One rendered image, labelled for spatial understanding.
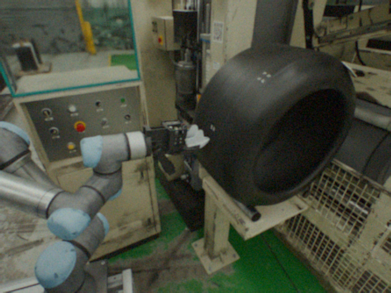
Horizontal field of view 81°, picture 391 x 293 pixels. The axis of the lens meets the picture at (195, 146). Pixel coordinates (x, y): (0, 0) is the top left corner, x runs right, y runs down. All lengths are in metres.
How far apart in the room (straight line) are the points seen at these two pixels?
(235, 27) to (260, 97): 0.40
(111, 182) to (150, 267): 1.30
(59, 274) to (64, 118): 0.72
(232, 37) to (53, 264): 0.98
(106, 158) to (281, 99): 0.48
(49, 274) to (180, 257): 1.17
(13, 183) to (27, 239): 1.72
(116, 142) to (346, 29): 0.92
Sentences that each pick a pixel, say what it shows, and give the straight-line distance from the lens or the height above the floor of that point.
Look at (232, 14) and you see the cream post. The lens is 0.98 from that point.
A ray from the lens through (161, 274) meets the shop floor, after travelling 1.85.
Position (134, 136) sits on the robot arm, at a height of 1.32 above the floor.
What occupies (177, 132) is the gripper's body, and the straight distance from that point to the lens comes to 0.65.
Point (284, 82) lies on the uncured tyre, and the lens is 0.69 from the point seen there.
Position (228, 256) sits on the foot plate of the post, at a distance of 1.90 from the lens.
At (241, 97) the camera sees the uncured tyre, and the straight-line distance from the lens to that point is 0.68.
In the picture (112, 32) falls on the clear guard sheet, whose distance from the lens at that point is 1.20.
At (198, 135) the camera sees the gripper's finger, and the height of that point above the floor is 1.28.
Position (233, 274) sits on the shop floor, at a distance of 1.86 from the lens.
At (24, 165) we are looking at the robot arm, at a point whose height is 1.18.
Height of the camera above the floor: 1.62
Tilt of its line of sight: 33 degrees down
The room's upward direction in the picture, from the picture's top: straight up
